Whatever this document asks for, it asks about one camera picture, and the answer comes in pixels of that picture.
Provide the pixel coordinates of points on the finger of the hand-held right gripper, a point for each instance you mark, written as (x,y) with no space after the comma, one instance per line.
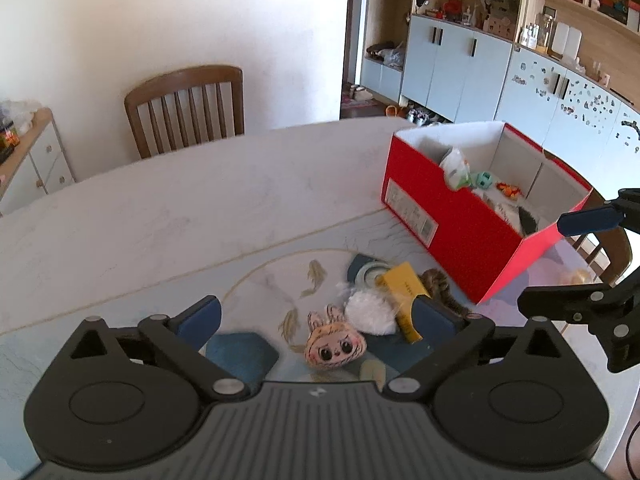
(587,221)
(560,302)

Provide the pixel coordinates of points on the brown wooden slatted chair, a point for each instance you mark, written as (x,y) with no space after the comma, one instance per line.
(185,110)
(612,255)

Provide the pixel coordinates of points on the blue printed table mat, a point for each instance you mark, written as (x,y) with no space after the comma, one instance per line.
(260,310)

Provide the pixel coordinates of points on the crumpled clear plastic bags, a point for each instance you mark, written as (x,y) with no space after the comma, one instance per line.
(20,112)

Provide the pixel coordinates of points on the red cardboard box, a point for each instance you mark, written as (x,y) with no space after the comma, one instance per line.
(465,240)

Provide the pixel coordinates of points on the brown plush toy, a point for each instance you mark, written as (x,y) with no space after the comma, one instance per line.
(440,285)

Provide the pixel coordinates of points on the patterned door rug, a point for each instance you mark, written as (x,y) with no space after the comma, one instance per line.
(360,102)

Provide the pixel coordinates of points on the clear plastic bag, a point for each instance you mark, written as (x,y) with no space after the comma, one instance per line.
(396,56)

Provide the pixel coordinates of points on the tall glass storage jar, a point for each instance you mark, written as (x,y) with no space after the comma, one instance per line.
(545,32)

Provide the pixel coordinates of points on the white canister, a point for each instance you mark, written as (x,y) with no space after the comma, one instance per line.
(566,40)

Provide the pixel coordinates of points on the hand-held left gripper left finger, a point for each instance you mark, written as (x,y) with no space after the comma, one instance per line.
(200,322)

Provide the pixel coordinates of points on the teal round toy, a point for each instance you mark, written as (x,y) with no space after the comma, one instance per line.
(482,180)

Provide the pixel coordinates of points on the light blue wall cabinet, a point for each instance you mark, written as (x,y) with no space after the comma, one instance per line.
(460,70)

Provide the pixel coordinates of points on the white fluffy ball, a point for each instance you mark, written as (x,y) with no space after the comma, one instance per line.
(370,312)

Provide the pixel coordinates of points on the orange shoes pair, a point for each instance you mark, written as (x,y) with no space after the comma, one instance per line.
(392,110)

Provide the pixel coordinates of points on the pink doll face plush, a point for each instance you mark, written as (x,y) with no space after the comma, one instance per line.
(332,342)

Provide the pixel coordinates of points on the white wooden sideboard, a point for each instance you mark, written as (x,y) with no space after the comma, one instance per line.
(40,165)

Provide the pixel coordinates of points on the yellow rectangular box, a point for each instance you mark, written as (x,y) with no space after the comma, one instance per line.
(402,285)

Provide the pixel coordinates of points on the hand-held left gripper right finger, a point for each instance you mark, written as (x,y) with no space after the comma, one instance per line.
(432,320)

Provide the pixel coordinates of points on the row of small sneakers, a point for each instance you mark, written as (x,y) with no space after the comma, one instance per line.
(424,116)

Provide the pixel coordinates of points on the beige slippers pair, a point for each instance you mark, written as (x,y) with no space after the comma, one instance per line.
(361,93)

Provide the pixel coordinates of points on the orange toy figure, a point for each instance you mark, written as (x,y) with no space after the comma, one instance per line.
(507,190)

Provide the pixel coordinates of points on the white plastic bag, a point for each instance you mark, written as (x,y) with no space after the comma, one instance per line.
(455,165)

